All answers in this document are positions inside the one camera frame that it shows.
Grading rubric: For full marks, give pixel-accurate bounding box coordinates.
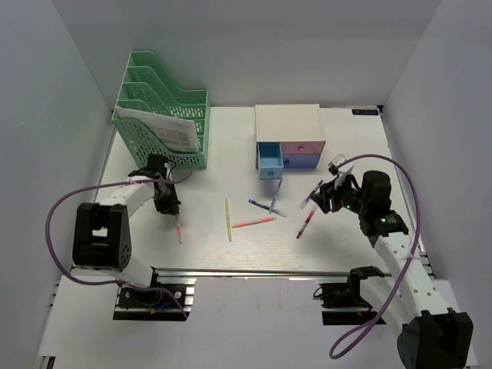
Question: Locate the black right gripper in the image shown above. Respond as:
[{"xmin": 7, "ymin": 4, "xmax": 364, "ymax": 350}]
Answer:
[{"xmin": 311, "ymin": 172, "xmax": 370, "ymax": 216}]

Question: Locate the pink pen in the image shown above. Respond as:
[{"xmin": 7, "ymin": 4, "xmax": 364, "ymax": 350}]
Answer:
[{"xmin": 175, "ymin": 214, "xmax": 183, "ymax": 244}]

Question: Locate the pink small drawer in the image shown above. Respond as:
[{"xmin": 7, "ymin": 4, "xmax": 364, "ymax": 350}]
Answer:
[{"xmin": 280, "ymin": 141, "xmax": 326, "ymax": 155}]

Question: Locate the booklet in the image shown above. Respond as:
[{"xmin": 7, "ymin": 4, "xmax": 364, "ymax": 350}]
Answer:
[{"xmin": 115, "ymin": 106, "xmax": 200, "ymax": 154}]

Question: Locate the light blue small drawer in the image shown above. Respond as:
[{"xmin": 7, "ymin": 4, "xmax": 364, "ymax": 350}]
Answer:
[{"xmin": 257, "ymin": 142, "xmax": 284, "ymax": 180}]

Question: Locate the white mini drawer cabinet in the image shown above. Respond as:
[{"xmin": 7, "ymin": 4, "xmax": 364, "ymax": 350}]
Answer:
[{"xmin": 254, "ymin": 104, "xmax": 326, "ymax": 158}]

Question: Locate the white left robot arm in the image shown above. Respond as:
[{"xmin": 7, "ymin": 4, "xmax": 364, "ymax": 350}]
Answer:
[{"xmin": 72, "ymin": 154, "xmax": 181, "ymax": 307}]

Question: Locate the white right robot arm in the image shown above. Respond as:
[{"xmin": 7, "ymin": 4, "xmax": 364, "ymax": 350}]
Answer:
[{"xmin": 310, "ymin": 171, "xmax": 474, "ymax": 368}]

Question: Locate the blue white pen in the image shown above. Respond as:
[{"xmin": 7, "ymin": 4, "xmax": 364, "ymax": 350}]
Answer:
[{"xmin": 299, "ymin": 180, "xmax": 324, "ymax": 209}]

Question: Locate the red pen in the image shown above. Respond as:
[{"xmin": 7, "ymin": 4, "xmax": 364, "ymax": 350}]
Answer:
[{"xmin": 296, "ymin": 204, "xmax": 318, "ymax": 239}]

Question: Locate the light blue pen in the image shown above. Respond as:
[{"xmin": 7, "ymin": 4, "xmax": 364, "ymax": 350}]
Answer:
[{"xmin": 269, "ymin": 176, "xmax": 284, "ymax": 214}]

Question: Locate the blue wide bottom drawer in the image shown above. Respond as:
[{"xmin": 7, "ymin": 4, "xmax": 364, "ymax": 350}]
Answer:
[{"xmin": 282, "ymin": 155, "xmax": 321, "ymax": 169}]

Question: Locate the orange pen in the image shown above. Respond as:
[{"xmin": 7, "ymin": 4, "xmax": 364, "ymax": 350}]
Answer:
[{"xmin": 231, "ymin": 216, "xmax": 277, "ymax": 229}]

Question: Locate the yellow pen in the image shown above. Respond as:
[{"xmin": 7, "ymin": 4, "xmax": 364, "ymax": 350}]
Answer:
[{"xmin": 224, "ymin": 198, "xmax": 232, "ymax": 242}]

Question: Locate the dark blue capped pen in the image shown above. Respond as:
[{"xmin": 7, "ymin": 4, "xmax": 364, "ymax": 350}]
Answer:
[{"xmin": 248, "ymin": 199, "xmax": 288, "ymax": 218}]

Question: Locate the black label sticker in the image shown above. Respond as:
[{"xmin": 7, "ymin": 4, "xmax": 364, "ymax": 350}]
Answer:
[{"xmin": 351, "ymin": 108, "xmax": 380, "ymax": 116}]

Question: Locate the green plastic file rack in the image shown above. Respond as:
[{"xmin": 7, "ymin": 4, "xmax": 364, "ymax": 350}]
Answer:
[{"xmin": 111, "ymin": 52, "xmax": 211, "ymax": 169}]

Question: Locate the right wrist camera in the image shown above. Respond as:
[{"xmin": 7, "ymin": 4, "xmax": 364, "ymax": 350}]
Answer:
[{"xmin": 328, "ymin": 154, "xmax": 354, "ymax": 189}]

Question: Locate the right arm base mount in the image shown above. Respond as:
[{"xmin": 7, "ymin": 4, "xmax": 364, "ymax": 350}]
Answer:
[{"xmin": 313, "ymin": 266, "xmax": 385, "ymax": 326}]

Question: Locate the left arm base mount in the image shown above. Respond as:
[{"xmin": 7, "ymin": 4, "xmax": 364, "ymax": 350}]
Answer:
[{"xmin": 113, "ymin": 271, "xmax": 196, "ymax": 322}]

